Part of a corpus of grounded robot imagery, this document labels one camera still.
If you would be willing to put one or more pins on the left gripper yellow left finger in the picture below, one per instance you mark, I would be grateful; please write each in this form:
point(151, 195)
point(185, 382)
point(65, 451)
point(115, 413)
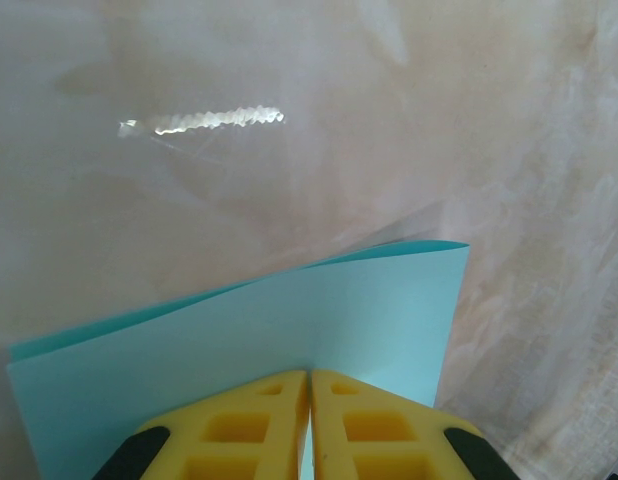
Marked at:
point(284, 415)

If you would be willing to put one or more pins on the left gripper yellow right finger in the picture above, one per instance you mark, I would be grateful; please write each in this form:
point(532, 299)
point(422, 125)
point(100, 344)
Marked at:
point(329, 415)

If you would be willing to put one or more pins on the light blue paper sheet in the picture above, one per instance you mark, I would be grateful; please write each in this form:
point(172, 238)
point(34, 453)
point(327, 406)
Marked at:
point(189, 350)

